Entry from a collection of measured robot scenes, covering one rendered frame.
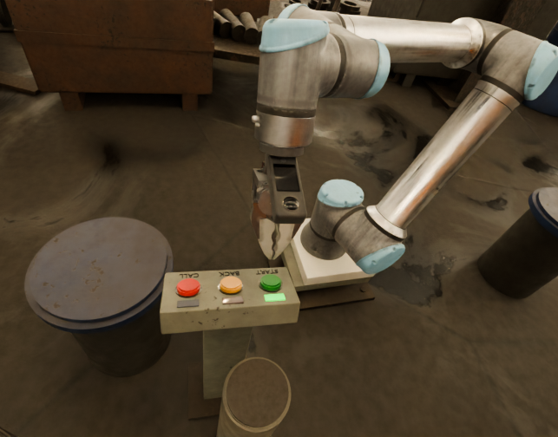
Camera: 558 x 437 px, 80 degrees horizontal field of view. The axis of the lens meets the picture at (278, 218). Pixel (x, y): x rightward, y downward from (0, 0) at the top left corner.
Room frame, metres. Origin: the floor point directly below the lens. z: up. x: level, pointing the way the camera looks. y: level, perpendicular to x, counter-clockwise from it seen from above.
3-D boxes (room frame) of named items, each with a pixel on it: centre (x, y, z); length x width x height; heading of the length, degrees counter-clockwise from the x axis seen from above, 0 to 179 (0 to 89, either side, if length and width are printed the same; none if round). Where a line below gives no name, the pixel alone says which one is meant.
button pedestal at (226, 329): (0.32, 0.06, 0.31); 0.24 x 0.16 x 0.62; 110
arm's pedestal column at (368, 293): (0.87, -0.20, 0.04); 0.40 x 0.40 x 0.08; 24
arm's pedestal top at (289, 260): (0.87, -0.20, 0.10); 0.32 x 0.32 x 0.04; 24
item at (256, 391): (0.18, -0.04, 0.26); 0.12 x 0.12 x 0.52
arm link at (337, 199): (0.87, -0.20, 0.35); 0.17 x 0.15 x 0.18; 40
